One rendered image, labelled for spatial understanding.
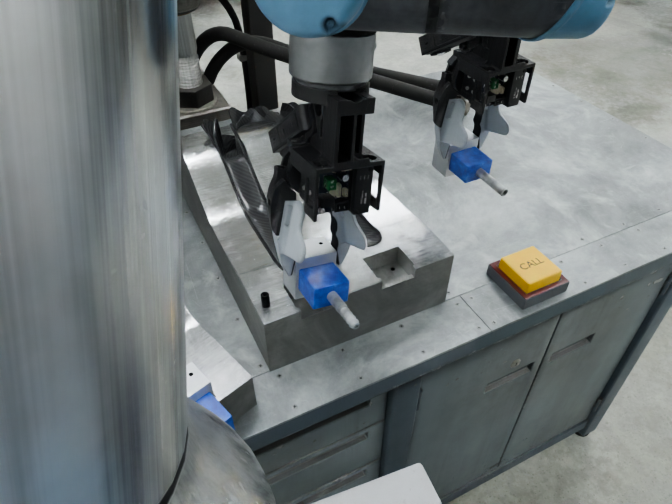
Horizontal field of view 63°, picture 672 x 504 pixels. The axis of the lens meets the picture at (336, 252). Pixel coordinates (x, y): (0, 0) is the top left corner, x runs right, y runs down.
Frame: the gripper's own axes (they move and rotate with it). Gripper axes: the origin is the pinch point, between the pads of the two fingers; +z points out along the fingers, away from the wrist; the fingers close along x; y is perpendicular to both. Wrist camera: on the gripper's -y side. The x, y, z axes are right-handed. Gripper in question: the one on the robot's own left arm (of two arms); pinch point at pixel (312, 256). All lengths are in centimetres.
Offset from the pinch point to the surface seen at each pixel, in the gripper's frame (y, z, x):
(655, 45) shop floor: -185, 23, 328
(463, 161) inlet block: -7.8, -4.9, 26.5
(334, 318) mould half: 1.1, 8.9, 2.8
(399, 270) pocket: -1.5, 6.1, 13.5
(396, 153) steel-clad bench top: -34.8, 4.9, 34.0
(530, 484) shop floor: -5, 86, 67
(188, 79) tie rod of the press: -72, -1, 4
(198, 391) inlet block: 5.8, 9.5, -15.1
